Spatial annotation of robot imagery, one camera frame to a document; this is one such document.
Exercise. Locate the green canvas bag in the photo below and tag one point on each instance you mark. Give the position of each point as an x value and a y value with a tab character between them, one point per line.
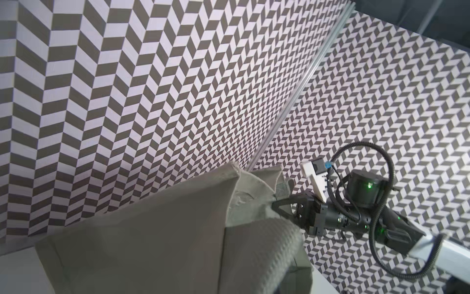
214	234

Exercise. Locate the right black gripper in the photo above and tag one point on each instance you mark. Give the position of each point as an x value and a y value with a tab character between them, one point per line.
311	214

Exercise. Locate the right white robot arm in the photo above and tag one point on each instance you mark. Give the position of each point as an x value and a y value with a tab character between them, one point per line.
358	205

